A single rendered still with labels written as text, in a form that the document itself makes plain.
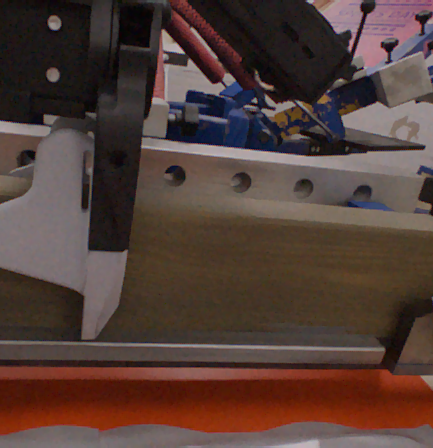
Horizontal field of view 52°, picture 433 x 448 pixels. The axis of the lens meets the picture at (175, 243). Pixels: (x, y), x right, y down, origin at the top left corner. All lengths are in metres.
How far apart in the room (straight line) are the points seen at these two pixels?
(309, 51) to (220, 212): 0.08
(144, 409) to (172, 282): 0.07
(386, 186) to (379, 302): 0.27
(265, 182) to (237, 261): 0.25
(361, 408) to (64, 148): 0.21
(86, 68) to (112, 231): 0.06
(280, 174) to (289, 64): 0.27
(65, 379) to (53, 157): 0.13
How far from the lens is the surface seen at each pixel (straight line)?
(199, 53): 1.25
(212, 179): 0.44
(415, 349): 0.27
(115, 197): 0.15
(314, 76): 0.20
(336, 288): 0.24
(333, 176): 0.48
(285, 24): 0.19
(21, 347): 0.21
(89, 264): 0.17
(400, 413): 0.29
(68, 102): 0.17
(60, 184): 0.17
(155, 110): 0.47
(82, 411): 0.23
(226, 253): 0.21
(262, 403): 0.26
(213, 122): 0.91
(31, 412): 0.24
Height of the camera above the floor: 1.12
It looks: 23 degrees down
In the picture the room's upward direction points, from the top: 9 degrees clockwise
